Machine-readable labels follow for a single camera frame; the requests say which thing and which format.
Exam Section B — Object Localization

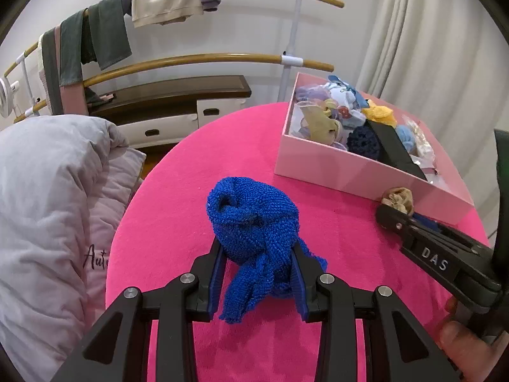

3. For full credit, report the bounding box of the dark wood bench cabinet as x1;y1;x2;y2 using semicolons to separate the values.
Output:
90;75;252;148

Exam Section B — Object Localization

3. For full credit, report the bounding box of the white curtain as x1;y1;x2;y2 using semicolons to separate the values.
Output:
356;0;508;241

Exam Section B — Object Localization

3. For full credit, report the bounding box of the clear plastic bag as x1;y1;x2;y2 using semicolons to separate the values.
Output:
411;154;442;186

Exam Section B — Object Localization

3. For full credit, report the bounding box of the black rectangular case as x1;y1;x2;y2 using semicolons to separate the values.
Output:
364;120;426;180

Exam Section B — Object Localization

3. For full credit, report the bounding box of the white barre stand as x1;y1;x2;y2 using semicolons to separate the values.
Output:
277;0;303;102

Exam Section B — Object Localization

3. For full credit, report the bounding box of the light blue sock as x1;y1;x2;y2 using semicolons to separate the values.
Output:
395;124;416;154

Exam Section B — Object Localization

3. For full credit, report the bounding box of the grey quilt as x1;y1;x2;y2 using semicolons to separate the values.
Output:
1;115;146;381

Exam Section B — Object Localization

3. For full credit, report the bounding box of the patterned white blue cloth bundle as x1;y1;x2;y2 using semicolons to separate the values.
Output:
324;75;368;129

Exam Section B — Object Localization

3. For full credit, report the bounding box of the beige floral scrunchie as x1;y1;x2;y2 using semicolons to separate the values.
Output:
381;187;414;216

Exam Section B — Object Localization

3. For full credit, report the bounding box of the cotton swab bag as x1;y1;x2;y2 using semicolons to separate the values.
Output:
403;116;436;161

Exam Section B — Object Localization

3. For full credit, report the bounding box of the grey pink yoga mat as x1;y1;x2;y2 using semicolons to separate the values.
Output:
38;26;89;116

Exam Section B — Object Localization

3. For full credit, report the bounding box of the dark green towel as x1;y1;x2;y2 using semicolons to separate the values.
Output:
60;0;132;84

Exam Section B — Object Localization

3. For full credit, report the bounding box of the pink cardboard box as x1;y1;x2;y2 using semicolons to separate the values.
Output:
273;72;476;228

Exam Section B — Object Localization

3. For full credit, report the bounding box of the person's right hand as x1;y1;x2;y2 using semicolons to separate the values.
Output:
437;298;508;382

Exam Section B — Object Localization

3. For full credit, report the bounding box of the cream garment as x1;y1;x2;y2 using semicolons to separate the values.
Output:
131;0;204;28

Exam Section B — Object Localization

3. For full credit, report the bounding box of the pink round tablecloth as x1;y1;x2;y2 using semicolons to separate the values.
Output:
107;103;450;381

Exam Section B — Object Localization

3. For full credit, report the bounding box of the white small fan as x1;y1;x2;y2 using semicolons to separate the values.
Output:
0;75;20;118

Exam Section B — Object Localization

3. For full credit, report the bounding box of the royal blue knitted cloth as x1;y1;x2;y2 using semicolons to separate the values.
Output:
206;177;327;324

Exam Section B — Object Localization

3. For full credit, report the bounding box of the navy crochet item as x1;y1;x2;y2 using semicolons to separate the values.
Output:
347;126;381;160

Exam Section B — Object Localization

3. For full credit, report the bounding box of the yellow crochet toy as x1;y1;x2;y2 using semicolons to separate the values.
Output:
361;99;398;129

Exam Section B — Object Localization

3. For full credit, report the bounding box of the lower wooden barre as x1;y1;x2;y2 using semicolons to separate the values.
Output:
14;53;334;123

